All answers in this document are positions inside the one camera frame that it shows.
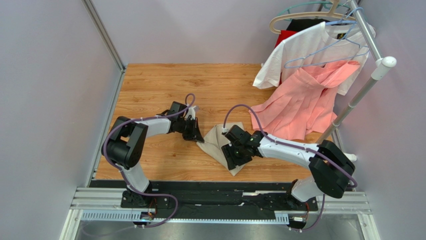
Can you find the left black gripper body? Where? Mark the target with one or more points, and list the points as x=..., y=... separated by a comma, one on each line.
x=185, y=127

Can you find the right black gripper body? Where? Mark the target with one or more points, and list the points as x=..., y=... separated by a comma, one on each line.
x=234, y=152

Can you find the beige cloth napkin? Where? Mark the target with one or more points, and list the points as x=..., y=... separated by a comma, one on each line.
x=213, y=141

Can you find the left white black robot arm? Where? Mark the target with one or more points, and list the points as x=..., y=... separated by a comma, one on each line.
x=123, y=146

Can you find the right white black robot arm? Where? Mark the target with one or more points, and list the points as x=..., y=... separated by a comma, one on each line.
x=331, y=170

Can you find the pink pleated garment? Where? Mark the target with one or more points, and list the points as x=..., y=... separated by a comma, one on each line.
x=304, y=102

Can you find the red garment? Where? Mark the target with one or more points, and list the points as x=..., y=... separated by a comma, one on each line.
x=284, y=34

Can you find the black garment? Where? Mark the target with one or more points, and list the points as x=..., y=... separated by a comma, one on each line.
x=297, y=25

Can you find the green hanger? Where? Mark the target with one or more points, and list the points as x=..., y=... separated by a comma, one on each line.
x=323, y=4

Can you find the white t-shirt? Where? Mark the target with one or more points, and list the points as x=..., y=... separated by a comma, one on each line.
x=306, y=42

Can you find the beige wooden hanger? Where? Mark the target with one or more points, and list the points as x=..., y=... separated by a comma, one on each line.
x=337, y=10

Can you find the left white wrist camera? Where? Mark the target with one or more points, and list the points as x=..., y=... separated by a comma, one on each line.
x=191, y=112

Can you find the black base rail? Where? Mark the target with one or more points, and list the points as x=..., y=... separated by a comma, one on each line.
x=209, y=200

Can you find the blue wire hanger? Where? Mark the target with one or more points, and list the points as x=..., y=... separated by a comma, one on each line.
x=300, y=62

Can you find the aluminium frame post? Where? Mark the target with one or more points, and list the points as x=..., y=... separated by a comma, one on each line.
x=96, y=18

